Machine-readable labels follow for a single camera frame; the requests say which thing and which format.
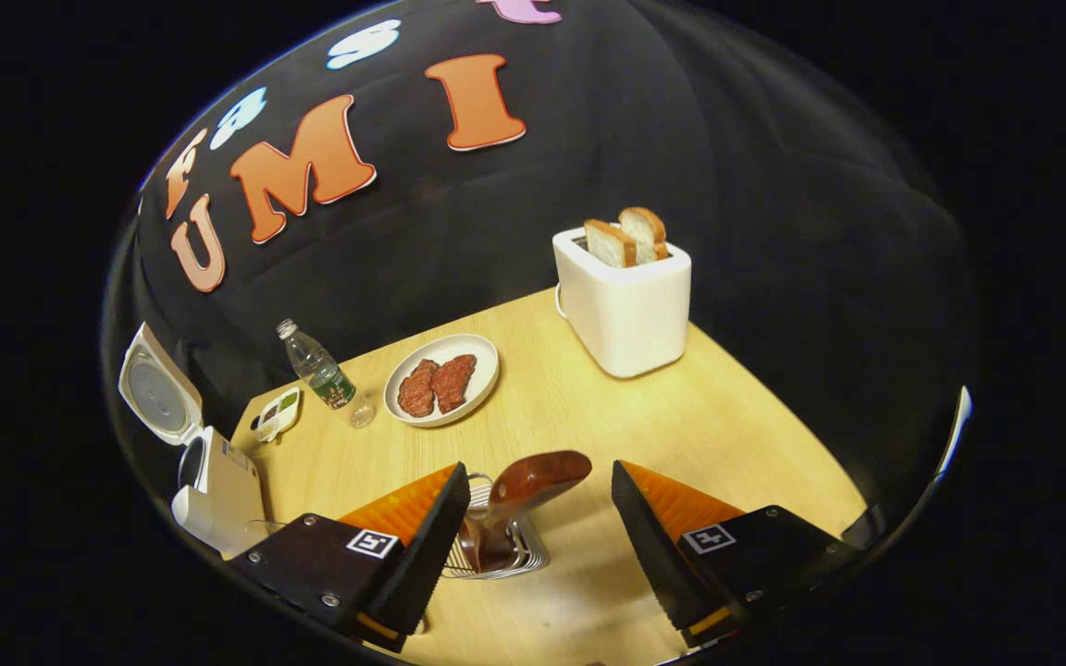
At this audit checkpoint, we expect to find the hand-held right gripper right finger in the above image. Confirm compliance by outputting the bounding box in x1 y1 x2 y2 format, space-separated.
612 460 867 648

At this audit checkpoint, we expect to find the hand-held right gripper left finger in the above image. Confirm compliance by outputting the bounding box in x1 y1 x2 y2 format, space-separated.
229 462 471 653

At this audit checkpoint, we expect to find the wire chopstick holder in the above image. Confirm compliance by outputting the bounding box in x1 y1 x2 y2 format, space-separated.
440 472 551 581

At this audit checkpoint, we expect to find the brown wooden spoon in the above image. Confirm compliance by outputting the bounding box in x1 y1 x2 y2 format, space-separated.
459 450 592 573

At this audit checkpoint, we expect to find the white rice cooker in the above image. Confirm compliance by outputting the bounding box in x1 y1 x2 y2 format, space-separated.
118 322 267 561

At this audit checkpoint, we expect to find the white round plate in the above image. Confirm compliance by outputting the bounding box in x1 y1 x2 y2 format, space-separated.
383 334 501 428

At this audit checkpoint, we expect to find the small white condiment dish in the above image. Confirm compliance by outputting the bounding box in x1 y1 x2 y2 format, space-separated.
254 387 302 443

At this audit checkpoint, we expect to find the clear plastic water bottle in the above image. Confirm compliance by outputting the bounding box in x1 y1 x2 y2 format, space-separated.
276 318 377 429

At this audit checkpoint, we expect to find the white toaster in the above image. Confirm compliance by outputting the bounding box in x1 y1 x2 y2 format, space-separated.
552 227 692 379

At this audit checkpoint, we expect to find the black backdrop cloth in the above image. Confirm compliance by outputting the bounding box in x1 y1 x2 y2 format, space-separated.
103 0 978 556

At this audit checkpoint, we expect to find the thin rice cooker cable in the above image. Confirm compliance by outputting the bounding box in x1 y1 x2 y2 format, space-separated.
246 516 312 539

